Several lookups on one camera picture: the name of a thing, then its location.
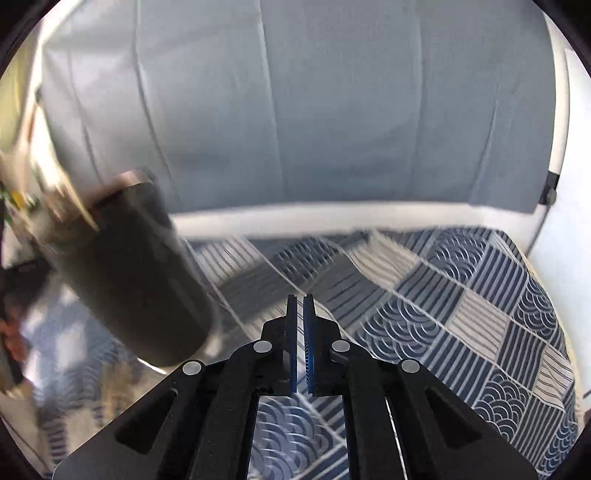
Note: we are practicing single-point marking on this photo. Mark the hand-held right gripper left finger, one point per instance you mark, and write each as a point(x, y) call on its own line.
point(291, 350)

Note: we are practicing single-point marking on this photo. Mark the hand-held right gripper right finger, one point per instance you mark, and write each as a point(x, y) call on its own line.
point(309, 350)

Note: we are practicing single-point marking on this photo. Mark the black cylindrical utensil holder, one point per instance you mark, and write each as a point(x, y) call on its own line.
point(138, 277)

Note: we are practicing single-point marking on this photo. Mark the blue patterned patchwork blanket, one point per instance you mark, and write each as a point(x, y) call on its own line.
point(438, 314)

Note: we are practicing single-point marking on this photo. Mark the blue-grey hanging cloth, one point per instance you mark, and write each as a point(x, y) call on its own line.
point(300, 101)

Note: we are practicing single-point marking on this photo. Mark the black wall bracket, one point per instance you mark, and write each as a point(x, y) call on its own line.
point(549, 187)

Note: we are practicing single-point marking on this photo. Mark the white wall pipe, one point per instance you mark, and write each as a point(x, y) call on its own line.
point(558, 110)

